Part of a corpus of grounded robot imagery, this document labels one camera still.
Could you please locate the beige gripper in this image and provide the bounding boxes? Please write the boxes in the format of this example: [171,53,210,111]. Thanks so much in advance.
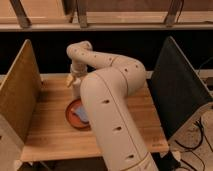
[66,66,87,87]

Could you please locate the white ceramic cup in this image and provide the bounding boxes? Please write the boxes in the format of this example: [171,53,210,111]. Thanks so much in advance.
[72,79,81,99]

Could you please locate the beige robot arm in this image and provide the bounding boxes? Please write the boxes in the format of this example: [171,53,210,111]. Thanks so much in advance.
[66,41,158,171]

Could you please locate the blue sponge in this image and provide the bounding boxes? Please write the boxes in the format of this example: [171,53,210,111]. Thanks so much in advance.
[75,106,88,122]

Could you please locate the orange round bowl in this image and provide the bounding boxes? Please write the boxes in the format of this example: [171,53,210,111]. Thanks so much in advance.
[65,99,90,130]

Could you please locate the left wooden side panel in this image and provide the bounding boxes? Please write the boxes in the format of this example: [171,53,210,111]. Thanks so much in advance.
[0,39,42,171]

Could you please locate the dark right side panel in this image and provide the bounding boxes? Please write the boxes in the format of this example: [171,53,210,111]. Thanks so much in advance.
[150,36,213,141]

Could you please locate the wooden shelf rail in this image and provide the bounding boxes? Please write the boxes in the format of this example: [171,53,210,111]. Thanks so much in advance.
[0,0,213,31]

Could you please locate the black floor cables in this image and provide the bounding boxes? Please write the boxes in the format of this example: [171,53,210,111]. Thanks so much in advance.
[174,117,213,171]

